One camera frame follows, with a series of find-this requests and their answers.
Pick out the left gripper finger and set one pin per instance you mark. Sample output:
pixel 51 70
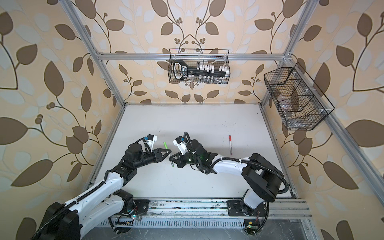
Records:
pixel 162 152
pixel 160 158

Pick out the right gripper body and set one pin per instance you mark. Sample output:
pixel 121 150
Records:
pixel 186 159

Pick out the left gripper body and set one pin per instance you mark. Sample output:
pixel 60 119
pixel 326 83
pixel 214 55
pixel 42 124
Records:
pixel 148 158

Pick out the red white pen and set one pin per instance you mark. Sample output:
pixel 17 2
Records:
pixel 231 147

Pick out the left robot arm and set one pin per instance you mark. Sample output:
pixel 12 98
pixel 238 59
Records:
pixel 73 219

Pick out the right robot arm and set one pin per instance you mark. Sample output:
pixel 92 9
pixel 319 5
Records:
pixel 265 181

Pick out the black tool with sockets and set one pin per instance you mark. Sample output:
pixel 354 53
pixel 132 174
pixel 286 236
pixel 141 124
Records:
pixel 198 70

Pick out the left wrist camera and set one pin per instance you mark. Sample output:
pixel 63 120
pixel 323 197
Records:
pixel 150 140

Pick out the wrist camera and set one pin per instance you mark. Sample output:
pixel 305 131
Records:
pixel 150 140
pixel 182 146

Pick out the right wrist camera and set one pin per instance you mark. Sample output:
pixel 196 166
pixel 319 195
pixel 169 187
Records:
pixel 182 146

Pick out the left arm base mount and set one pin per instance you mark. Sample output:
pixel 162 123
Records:
pixel 136 207

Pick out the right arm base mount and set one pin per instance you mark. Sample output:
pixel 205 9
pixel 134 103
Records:
pixel 240 209

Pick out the rear wire basket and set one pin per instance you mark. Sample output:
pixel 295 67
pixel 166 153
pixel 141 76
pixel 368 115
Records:
pixel 199 54

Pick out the side wire basket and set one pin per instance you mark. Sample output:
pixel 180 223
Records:
pixel 299 100

